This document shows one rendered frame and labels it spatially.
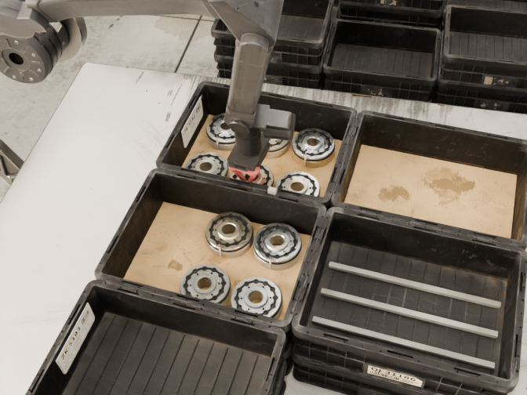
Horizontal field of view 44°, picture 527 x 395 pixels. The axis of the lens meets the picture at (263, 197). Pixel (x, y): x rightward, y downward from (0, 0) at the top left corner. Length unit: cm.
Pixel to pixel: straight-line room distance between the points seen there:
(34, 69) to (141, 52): 185
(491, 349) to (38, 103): 237
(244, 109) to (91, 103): 86
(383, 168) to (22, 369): 93
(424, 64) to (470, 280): 132
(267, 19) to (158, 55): 237
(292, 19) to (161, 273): 143
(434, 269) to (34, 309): 89
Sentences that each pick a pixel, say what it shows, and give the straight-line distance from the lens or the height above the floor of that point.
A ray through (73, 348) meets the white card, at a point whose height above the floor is 88.
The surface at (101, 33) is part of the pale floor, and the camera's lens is 349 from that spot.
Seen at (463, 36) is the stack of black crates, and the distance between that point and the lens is 257.
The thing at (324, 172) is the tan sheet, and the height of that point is 83.
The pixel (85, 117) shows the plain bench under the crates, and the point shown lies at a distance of 197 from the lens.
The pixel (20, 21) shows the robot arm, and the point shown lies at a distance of 107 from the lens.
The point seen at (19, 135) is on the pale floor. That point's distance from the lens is 305.
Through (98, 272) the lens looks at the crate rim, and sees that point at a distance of 132.
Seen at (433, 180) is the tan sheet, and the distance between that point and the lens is 157.
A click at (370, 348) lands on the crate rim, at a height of 93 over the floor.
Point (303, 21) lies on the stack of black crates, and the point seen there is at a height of 49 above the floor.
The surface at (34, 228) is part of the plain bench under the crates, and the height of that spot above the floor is 70.
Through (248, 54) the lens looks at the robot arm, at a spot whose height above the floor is 141.
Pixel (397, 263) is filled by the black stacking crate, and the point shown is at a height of 83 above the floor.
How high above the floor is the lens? 200
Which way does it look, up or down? 51 degrees down
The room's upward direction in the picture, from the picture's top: 3 degrees counter-clockwise
